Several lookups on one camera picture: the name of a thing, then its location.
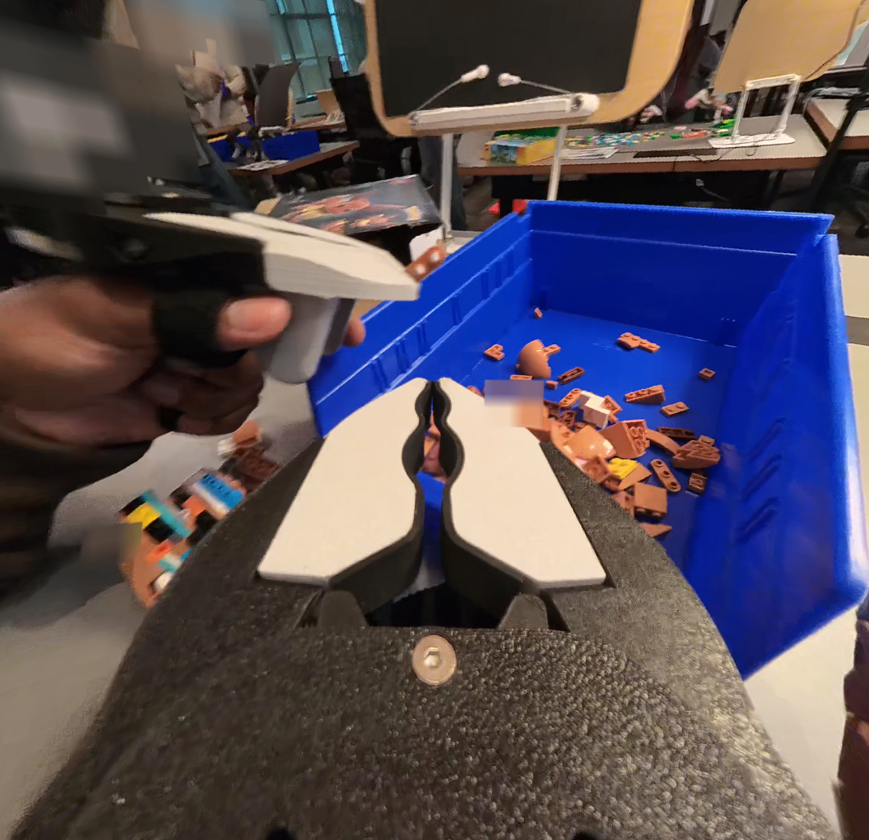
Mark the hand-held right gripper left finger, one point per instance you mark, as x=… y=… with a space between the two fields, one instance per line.
x=340 y=514

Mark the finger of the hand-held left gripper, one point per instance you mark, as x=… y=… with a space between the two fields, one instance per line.
x=340 y=270

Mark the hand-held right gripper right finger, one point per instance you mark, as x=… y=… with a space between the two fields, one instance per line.
x=523 y=514

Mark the pile of brown toy bricks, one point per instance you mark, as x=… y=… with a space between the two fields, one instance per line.
x=625 y=447

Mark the colourful toy brick model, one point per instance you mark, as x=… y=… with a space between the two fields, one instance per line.
x=190 y=514

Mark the blue plastic bin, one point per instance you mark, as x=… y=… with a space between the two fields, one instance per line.
x=788 y=447

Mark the person's left hand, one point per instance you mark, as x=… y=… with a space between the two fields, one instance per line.
x=82 y=365

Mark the printed cardboard box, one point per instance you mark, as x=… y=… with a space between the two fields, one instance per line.
x=360 y=205

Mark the small blue bin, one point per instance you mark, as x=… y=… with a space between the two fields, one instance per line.
x=288 y=145

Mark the brown dome toy piece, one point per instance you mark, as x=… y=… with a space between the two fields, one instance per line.
x=534 y=358

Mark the white metal stand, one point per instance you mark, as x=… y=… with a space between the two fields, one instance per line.
x=503 y=114

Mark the wooden table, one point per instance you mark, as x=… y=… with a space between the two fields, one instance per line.
x=679 y=148

